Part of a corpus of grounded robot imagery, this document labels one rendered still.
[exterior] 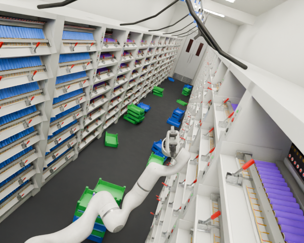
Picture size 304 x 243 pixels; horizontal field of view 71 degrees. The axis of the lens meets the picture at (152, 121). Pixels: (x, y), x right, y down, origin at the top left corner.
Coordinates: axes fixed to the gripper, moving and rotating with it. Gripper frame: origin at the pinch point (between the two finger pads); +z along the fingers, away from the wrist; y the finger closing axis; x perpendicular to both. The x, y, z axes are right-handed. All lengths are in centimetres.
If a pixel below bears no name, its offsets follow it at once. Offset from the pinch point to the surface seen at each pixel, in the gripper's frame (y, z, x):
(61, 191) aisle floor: 34, -153, 110
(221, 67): -85, -94, -50
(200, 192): 20.0, -2.9, -11.0
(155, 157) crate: -12, -235, 10
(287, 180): 14.3, 22.6, -29.9
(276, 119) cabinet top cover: 2.3, 41.3, -18.3
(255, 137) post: 0.8, 13.8, -26.2
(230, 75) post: -47, -37, -38
